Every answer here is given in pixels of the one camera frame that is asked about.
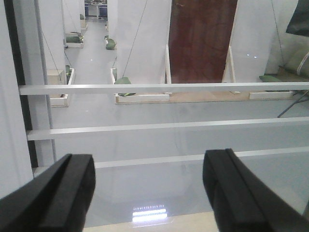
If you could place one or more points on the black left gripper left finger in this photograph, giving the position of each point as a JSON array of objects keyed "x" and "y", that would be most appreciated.
[{"x": 57, "y": 200}]

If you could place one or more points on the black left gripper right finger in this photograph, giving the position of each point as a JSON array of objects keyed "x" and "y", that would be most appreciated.
[{"x": 241, "y": 202}]

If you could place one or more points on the white framed transparent sliding door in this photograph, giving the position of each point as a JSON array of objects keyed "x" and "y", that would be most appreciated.
[{"x": 148, "y": 138}]

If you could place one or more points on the dark brown wooden door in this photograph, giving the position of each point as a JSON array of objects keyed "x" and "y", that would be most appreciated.
[{"x": 199, "y": 38}]

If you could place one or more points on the green sandbag near wall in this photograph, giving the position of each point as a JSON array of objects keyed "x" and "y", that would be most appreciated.
[{"x": 122, "y": 81}]

